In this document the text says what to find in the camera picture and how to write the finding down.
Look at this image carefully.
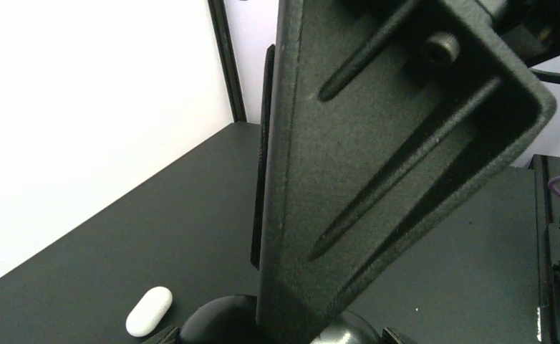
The black earbud charging case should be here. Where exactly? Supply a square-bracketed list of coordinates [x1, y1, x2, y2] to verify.
[171, 295, 382, 343]

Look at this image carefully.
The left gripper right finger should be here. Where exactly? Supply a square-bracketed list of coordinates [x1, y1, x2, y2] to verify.
[259, 1, 556, 322]

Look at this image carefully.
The white oval case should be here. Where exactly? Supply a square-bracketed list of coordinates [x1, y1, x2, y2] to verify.
[125, 286, 173, 338]

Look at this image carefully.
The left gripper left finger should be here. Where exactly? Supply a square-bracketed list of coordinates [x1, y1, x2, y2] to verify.
[251, 44, 276, 270]

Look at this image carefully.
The left back frame post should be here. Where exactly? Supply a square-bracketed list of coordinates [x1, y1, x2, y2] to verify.
[207, 0, 247, 123]

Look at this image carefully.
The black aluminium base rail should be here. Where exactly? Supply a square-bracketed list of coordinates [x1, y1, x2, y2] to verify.
[530, 155, 560, 343]

